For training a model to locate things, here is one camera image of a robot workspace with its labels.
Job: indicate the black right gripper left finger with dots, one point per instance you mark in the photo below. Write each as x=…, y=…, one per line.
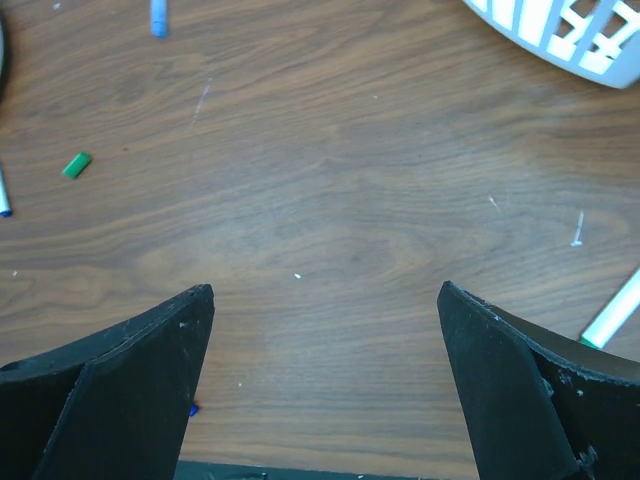
x=112, y=405

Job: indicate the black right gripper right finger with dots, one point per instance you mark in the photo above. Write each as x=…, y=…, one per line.
x=538, y=405

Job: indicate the white green marker pen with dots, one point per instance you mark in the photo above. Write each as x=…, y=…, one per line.
x=614, y=314

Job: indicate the green pen cap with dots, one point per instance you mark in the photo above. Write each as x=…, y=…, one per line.
x=77, y=165

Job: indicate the white blue marker pen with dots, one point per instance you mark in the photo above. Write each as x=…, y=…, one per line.
x=159, y=18

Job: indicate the white plastic dish basket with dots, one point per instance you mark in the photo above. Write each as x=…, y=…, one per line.
x=595, y=40

